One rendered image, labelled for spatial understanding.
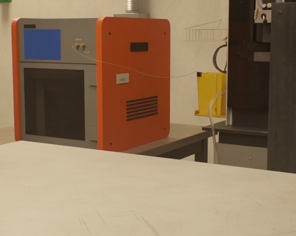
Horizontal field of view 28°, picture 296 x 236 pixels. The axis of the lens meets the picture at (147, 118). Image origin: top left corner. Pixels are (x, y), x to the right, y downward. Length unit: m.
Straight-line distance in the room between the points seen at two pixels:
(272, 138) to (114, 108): 0.67
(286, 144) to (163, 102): 0.87
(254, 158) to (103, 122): 0.63
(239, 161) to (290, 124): 0.89
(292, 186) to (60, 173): 0.30
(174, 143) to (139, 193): 1.41
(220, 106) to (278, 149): 0.98
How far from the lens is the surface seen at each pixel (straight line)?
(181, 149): 2.24
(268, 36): 2.13
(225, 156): 2.23
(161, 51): 2.11
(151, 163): 0.87
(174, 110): 3.68
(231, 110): 2.30
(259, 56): 2.21
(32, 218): 0.63
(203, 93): 2.34
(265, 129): 2.22
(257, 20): 2.11
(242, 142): 2.22
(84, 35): 1.86
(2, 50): 4.49
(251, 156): 2.19
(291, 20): 1.32
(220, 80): 2.30
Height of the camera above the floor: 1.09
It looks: 8 degrees down
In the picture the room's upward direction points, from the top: straight up
